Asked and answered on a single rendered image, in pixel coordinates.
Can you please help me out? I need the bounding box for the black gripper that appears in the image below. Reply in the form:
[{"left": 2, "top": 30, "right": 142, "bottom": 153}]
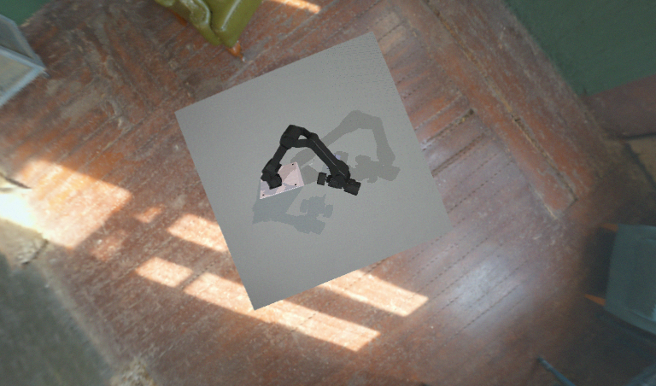
[{"left": 317, "top": 173, "right": 334, "bottom": 188}]

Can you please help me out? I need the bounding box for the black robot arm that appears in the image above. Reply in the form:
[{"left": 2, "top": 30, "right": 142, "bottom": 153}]
[{"left": 261, "top": 125, "right": 361, "bottom": 196}]

